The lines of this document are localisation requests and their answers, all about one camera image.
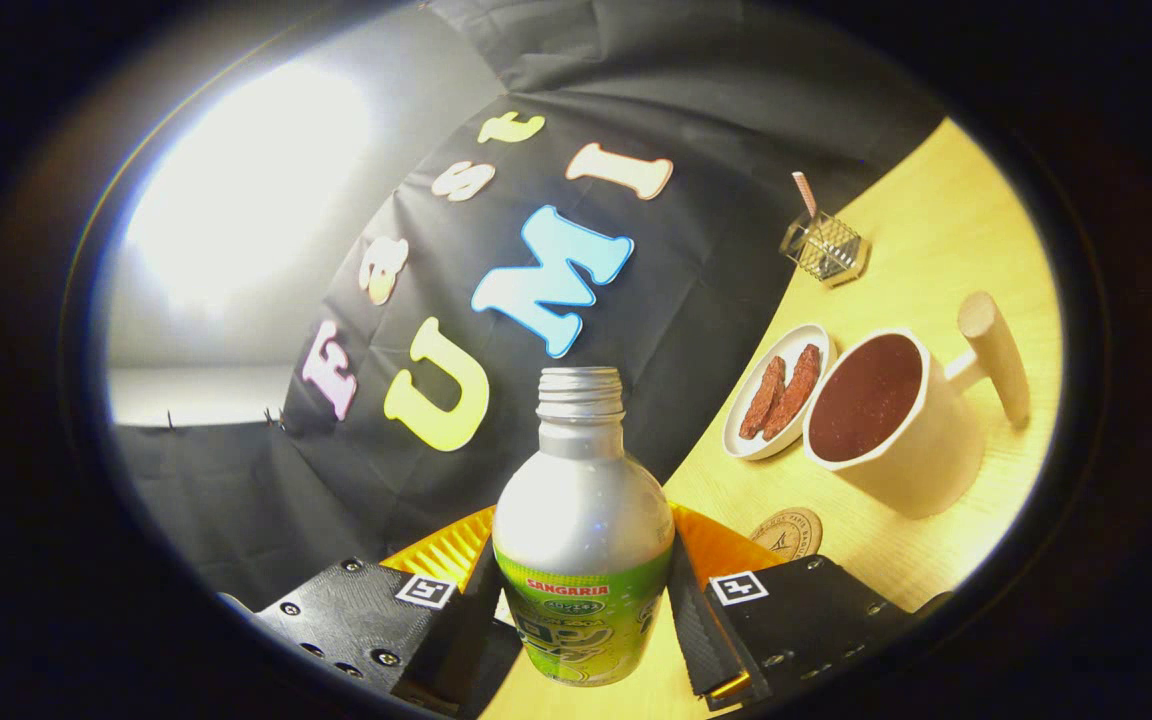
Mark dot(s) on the black backdrop cloth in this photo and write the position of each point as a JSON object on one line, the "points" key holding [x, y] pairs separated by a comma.
{"points": [[686, 300]]}

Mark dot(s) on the wooden table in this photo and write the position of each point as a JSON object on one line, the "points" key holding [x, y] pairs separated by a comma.
{"points": [[936, 230]]}

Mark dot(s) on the silver bottle with green label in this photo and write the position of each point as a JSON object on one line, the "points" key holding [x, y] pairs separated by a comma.
{"points": [[581, 520]]}

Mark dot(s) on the white oval plate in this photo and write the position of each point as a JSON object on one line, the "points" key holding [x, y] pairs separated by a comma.
{"points": [[748, 440]]}

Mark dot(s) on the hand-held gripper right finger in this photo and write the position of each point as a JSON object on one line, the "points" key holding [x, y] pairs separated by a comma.
{"points": [[806, 615]]}

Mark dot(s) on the brown sausage piece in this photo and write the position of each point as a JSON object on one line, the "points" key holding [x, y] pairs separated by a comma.
{"points": [[764, 398], [798, 392]]}

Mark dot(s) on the round cork coaster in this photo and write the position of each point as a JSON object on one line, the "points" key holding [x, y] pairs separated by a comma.
{"points": [[791, 530]]}

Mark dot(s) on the pink striped straw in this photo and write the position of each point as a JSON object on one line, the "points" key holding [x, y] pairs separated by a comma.
{"points": [[805, 193]]}

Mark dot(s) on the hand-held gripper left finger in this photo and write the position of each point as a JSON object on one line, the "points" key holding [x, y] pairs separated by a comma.
{"points": [[356, 615]]}

